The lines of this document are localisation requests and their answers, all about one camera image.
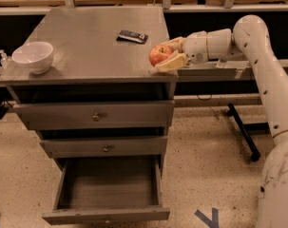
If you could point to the grey drawer cabinet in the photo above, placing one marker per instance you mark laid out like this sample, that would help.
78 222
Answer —
91 66

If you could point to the open bottom drawer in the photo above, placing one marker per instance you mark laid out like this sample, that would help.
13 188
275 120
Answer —
109 189

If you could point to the dark snack packet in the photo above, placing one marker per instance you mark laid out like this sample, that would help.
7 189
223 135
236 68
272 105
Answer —
131 36

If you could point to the grey drawer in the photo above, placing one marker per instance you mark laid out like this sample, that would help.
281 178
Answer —
117 146
66 116

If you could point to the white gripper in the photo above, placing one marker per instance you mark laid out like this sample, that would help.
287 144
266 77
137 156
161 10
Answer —
196 47

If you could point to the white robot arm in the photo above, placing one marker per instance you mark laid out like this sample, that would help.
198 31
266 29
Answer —
248 39

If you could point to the black metal stand leg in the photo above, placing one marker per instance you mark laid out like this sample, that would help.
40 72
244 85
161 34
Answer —
246 129

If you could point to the white ceramic bowl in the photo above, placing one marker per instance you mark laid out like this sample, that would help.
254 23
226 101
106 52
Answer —
36 57

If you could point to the top grey drawer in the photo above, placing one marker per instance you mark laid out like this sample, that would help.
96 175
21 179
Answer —
66 116

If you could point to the middle grey drawer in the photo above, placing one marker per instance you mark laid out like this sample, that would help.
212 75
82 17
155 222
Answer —
117 146

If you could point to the red apple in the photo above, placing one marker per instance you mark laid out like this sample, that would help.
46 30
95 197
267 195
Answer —
159 53

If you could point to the small clear pump bottle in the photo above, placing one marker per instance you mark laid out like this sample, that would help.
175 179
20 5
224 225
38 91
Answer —
4 59

